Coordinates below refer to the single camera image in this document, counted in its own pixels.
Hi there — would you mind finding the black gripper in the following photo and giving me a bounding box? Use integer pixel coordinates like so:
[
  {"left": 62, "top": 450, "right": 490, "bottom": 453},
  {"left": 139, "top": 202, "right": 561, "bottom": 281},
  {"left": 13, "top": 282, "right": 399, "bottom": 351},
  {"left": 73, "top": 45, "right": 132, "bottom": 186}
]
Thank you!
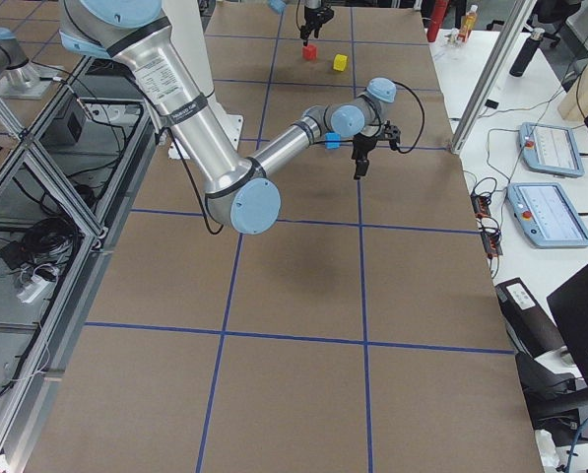
[
  {"left": 300, "top": 6, "right": 333, "bottom": 40},
  {"left": 352, "top": 123, "right": 401, "bottom": 179}
]

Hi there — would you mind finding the red wooden block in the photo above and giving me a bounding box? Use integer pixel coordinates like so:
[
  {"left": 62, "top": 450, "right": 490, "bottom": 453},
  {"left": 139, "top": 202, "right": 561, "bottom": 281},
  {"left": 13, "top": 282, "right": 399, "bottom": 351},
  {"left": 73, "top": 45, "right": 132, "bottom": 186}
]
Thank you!
[{"left": 301, "top": 43, "right": 317, "bottom": 61}]

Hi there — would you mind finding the blue wooden block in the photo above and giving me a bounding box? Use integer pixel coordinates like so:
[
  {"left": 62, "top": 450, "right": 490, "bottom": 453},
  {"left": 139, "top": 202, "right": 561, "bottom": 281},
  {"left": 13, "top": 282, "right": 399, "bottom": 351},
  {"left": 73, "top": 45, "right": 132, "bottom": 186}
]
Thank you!
[{"left": 324, "top": 132, "right": 341, "bottom": 150}]

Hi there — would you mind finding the yellow wooden block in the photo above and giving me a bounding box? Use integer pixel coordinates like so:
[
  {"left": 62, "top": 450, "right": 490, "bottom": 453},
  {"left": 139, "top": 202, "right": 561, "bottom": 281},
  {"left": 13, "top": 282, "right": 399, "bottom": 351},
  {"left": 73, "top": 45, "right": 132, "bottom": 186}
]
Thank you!
[{"left": 332, "top": 53, "right": 349, "bottom": 72}]

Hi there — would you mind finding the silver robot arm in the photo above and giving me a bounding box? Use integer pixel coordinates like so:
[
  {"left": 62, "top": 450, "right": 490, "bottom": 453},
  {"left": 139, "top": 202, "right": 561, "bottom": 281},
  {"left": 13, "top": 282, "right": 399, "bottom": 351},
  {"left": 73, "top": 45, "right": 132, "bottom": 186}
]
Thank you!
[
  {"left": 59, "top": 1, "right": 396, "bottom": 235},
  {"left": 294, "top": 0, "right": 335, "bottom": 45}
]

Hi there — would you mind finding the black power strip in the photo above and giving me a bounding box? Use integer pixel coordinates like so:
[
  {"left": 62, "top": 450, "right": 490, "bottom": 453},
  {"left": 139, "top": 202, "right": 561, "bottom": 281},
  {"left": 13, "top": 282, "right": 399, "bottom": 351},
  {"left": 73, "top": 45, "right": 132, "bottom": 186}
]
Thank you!
[{"left": 471, "top": 192, "right": 502, "bottom": 259}]

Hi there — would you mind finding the orange drink bottle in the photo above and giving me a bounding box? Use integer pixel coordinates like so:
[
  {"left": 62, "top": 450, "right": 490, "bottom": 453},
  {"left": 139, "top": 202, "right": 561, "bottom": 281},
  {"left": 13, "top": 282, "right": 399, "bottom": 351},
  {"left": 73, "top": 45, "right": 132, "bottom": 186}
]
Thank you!
[{"left": 458, "top": 4, "right": 478, "bottom": 43}]

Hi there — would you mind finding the lower teach pendant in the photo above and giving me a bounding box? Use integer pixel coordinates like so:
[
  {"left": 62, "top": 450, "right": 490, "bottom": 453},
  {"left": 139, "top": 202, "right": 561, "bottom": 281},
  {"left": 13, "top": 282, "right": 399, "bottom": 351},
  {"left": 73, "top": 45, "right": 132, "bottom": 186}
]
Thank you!
[{"left": 506, "top": 182, "right": 588, "bottom": 249}]

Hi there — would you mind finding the teach pendant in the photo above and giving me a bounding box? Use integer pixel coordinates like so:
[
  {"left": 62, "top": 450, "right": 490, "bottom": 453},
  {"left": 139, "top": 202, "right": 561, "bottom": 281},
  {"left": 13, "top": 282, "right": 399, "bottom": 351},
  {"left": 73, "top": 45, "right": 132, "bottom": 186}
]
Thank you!
[
  {"left": 506, "top": 182, "right": 588, "bottom": 249},
  {"left": 518, "top": 122, "right": 585, "bottom": 178}
]

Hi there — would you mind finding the upper teach pendant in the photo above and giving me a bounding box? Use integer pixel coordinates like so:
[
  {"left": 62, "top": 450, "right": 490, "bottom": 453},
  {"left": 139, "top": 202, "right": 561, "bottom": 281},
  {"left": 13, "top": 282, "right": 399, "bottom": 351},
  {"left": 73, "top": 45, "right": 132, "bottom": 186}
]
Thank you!
[{"left": 518, "top": 122, "right": 585, "bottom": 178}]

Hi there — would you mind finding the black water bottle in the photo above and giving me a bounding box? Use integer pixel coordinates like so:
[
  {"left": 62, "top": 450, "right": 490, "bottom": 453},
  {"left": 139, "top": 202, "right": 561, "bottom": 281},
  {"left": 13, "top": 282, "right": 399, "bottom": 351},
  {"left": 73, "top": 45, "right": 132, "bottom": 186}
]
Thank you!
[{"left": 509, "top": 28, "right": 545, "bottom": 77}]

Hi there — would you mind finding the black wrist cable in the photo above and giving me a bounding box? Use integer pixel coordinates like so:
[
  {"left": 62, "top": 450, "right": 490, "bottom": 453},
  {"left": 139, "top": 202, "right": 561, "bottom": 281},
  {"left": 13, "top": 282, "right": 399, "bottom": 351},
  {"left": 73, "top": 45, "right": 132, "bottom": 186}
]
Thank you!
[{"left": 385, "top": 81, "right": 426, "bottom": 155}]

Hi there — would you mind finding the aluminium frame post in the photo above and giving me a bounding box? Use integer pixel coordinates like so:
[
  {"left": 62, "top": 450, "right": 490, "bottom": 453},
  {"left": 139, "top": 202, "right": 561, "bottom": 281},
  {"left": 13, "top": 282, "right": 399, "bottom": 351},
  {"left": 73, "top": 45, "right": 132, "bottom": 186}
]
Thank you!
[{"left": 449, "top": 0, "right": 536, "bottom": 155}]

